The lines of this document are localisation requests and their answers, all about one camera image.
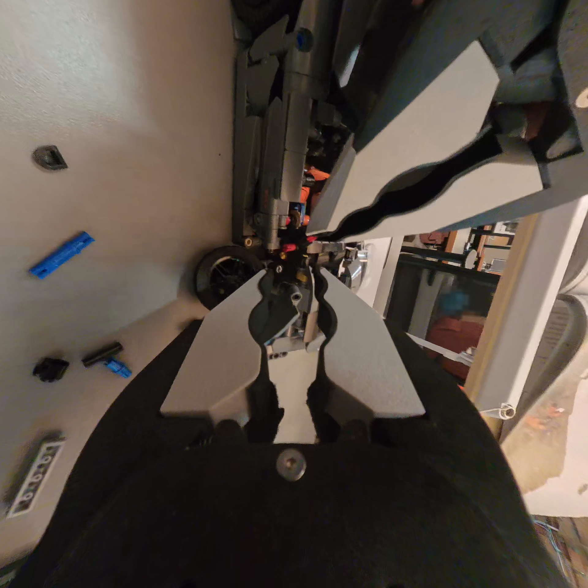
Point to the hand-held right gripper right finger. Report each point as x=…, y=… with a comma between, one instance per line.
x=372, y=367

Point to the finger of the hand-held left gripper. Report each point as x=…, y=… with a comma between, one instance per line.
x=422, y=124
x=496, y=179

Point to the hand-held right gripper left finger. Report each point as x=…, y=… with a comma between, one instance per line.
x=216, y=367

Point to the grey lego car model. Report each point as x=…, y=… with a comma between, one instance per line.
x=294, y=115

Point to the blue lego pin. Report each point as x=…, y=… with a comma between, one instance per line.
x=118, y=368
x=62, y=255

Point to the black shelf unit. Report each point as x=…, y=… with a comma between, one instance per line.
x=422, y=275

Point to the blue ball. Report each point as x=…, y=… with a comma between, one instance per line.
x=454, y=301

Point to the white book stand ledge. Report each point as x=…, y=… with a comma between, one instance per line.
x=528, y=298

